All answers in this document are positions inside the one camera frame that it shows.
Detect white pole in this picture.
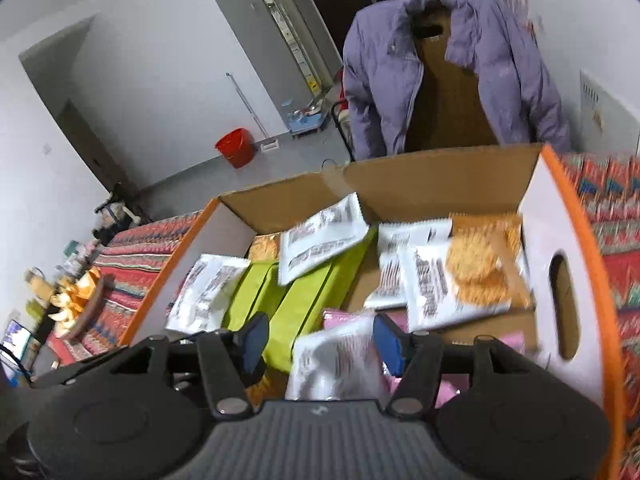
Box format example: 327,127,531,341
226,72,271,143

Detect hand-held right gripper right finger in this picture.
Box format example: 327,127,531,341
372,312,551,419

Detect white snack packet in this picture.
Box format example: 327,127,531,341
285,317,390,403

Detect brown chair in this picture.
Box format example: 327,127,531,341
404,2,501,153

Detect laptop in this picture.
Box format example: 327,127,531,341
0,317,33,376

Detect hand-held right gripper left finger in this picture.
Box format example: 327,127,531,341
32,311,271,420

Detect red bag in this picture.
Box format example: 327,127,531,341
336,67,352,122

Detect pink snack packet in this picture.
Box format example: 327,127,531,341
322,309,381,333

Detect long green snack packet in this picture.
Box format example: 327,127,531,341
222,261,282,332
262,225,379,374

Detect orange peels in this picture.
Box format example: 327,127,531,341
47,265,103,323

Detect purple jacket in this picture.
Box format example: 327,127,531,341
342,0,572,162

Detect red cardboard box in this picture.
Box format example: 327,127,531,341
117,142,628,480

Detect pile of white cracker packets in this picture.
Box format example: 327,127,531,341
165,192,533,333

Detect shallow bowl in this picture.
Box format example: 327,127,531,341
55,272,108,342

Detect red bucket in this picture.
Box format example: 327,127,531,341
215,128,256,169

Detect red patterned tablecloth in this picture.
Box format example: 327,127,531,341
30,152,640,480

